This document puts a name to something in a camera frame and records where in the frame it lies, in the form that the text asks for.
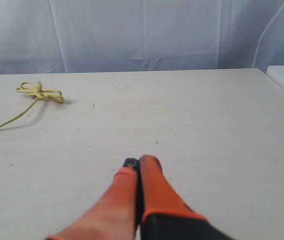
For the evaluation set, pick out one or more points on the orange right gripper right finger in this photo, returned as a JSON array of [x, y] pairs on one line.
[[165, 214]]

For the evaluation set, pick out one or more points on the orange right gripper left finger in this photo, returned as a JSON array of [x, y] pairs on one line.
[[113, 216]]

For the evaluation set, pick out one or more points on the white backdrop curtain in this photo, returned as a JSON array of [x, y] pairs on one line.
[[83, 36]]

